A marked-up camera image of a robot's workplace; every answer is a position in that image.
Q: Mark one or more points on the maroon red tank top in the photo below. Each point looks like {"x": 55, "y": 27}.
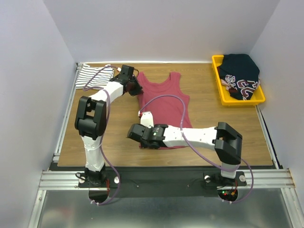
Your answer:
{"x": 169, "y": 108}

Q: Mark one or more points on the striped white folded tank top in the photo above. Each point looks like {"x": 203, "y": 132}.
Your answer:
{"x": 94, "y": 76}

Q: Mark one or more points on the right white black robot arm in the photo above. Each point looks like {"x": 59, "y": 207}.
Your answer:
{"x": 223, "y": 139}

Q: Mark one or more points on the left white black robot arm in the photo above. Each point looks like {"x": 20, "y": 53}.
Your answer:
{"x": 92, "y": 118}

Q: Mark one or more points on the aluminium rail frame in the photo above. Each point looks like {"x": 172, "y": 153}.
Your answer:
{"x": 267, "y": 201}

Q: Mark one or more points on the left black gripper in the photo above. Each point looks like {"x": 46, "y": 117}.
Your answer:
{"x": 137, "y": 90}

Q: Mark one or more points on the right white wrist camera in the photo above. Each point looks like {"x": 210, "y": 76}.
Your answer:
{"x": 146, "y": 119}

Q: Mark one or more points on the yellow plastic tray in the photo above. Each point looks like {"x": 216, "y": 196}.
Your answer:
{"x": 234, "y": 92}

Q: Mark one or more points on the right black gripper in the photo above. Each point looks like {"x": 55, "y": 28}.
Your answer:
{"x": 134, "y": 132}

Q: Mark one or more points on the navy printed tank top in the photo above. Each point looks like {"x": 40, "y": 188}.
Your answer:
{"x": 241, "y": 66}

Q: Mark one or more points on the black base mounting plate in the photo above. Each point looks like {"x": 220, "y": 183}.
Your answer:
{"x": 148, "y": 182}

